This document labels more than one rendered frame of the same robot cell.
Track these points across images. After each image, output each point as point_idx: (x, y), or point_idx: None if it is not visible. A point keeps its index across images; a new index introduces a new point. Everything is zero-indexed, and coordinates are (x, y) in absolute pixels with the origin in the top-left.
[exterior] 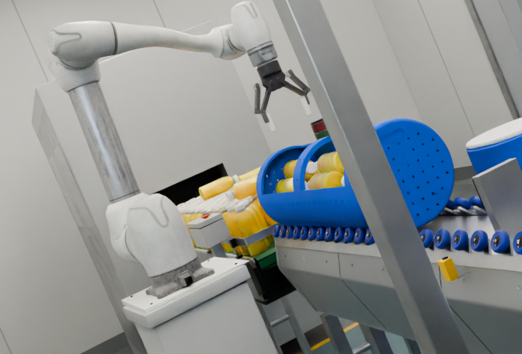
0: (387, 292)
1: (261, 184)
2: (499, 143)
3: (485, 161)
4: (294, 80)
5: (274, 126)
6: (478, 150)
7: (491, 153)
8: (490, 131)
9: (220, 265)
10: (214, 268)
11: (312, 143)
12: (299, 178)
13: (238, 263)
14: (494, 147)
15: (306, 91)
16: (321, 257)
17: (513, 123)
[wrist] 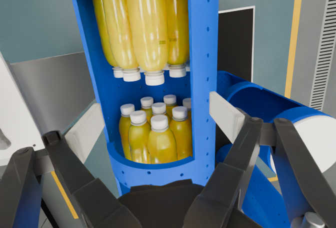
0: None
1: None
2: (274, 171)
3: (261, 153)
4: (286, 199)
5: (101, 131)
6: (267, 157)
7: (266, 163)
8: (314, 127)
9: (13, 121)
10: (6, 119)
11: (151, 174)
12: (113, 172)
13: (37, 147)
14: (270, 168)
15: (258, 154)
16: None
17: (327, 136)
